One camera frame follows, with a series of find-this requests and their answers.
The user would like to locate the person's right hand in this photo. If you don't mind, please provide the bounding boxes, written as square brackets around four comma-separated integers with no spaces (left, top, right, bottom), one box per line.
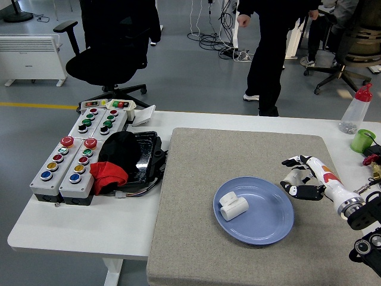
[238,13,252,29]

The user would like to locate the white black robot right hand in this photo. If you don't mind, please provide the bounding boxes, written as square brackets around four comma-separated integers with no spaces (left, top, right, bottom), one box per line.
[279,154,360,210]

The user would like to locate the large white tee pipe fitting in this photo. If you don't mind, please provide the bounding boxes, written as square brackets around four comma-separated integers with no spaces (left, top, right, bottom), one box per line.
[219,192,249,222]

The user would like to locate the blue round plate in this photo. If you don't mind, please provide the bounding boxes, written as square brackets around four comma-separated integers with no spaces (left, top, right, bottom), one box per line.
[213,176,295,246]

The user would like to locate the white desk leg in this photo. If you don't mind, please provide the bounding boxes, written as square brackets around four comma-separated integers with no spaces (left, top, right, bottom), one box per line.
[218,0,241,50]

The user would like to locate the seated person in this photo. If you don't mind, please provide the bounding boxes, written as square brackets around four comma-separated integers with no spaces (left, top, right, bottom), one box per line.
[306,0,361,68]

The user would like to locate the standing person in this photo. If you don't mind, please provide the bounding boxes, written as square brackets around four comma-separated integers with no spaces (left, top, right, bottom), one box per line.
[237,0,324,117]

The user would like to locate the green plastic cup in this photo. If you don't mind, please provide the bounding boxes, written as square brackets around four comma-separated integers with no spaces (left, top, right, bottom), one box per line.
[349,129,376,154]

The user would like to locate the black flat device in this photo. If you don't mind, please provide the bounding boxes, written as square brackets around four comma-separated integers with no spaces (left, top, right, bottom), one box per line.
[362,144,381,157]

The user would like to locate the black mesh office chair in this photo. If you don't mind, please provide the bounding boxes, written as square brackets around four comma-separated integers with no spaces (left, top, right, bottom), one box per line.
[303,0,381,95]

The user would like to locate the clear bottle with red cap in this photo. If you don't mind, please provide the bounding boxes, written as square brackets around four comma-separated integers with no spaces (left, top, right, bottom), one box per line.
[338,83,373,135]

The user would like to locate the white desk foot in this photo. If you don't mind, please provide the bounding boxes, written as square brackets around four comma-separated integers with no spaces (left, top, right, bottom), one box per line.
[150,25,164,47]

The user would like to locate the grey-brown mat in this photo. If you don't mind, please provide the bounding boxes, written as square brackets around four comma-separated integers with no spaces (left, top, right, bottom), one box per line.
[146,128,381,286]

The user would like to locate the grey three-button control box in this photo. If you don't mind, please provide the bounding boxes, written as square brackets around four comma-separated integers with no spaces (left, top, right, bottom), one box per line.
[90,108,128,141]
[68,107,107,140]

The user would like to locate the black plastic tray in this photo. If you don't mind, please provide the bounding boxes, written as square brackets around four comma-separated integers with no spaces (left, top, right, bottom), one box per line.
[118,130,167,194]

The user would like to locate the black cloth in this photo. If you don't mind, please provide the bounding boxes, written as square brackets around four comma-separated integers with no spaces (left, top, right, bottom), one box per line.
[98,130,142,179]

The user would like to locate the red cloth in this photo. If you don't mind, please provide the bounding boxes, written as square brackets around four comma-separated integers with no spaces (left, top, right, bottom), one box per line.
[89,161,129,196]

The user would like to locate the white electric heater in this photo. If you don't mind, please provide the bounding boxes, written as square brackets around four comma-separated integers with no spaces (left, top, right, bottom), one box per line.
[0,33,68,88]

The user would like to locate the black round stand base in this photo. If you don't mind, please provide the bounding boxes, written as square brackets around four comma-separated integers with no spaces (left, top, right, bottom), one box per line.
[3,0,34,23]

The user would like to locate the grey five-button control box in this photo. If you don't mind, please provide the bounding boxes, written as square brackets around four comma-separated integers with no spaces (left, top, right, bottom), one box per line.
[58,137,104,206]
[29,136,78,203]

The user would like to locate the white table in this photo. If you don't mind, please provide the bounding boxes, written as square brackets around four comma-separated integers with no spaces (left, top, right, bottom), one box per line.
[7,110,381,286]

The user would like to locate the white desk frame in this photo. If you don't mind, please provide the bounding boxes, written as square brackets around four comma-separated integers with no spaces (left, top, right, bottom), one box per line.
[281,5,334,71]

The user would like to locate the black floor cable tangle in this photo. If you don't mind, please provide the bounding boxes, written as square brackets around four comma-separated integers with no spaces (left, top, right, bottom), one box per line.
[186,0,248,60]

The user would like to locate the brass valve with red handle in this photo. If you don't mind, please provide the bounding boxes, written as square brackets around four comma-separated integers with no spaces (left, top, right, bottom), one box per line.
[362,154,381,182]

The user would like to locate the white flat wall switch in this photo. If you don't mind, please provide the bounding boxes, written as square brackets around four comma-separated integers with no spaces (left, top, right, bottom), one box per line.
[132,105,156,128]

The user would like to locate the white green-red switch box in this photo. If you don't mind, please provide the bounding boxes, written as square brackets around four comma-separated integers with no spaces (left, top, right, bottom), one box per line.
[106,99,137,122]

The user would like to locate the small grey switch box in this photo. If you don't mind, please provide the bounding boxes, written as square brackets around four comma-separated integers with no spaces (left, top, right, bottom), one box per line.
[79,100,108,110]

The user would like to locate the coloured wire bundle with connector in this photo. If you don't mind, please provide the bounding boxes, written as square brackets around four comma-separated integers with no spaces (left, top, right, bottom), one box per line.
[113,175,163,199]

